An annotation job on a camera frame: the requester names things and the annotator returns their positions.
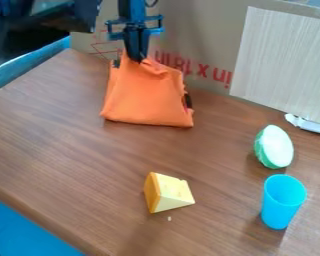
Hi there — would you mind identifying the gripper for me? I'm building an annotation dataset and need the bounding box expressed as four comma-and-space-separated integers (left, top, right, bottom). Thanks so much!
103, 14, 166, 64

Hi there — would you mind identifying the cardboard box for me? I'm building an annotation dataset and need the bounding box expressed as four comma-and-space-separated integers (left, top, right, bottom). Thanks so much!
70, 0, 320, 98

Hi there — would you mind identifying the green and white toy vegetable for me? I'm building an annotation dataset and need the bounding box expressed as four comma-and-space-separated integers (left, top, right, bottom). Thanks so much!
253, 124, 297, 170

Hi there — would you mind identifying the yellow toy cheese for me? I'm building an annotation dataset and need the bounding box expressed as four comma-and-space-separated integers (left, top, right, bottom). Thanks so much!
142, 171, 198, 215

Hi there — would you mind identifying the orange cloth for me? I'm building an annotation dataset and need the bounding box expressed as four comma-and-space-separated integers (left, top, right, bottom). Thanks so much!
98, 49, 197, 129

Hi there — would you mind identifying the blue cup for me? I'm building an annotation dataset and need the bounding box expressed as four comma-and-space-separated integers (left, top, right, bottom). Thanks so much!
260, 173, 309, 231

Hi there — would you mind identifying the light wooden board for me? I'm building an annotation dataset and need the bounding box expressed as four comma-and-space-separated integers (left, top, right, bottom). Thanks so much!
228, 5, 320, 127

